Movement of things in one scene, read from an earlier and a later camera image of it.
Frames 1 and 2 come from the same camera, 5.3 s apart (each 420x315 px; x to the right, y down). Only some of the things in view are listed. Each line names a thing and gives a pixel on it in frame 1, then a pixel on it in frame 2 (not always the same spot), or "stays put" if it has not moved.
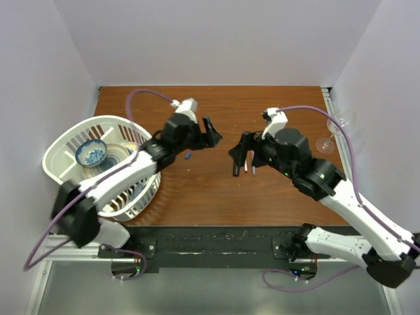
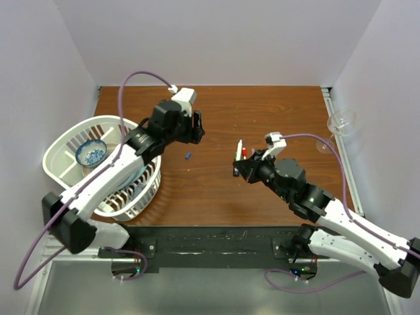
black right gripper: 251,140 -> 245,166
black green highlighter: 236,170 stays put
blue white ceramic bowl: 90,153 stays put
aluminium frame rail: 71,252 stays put
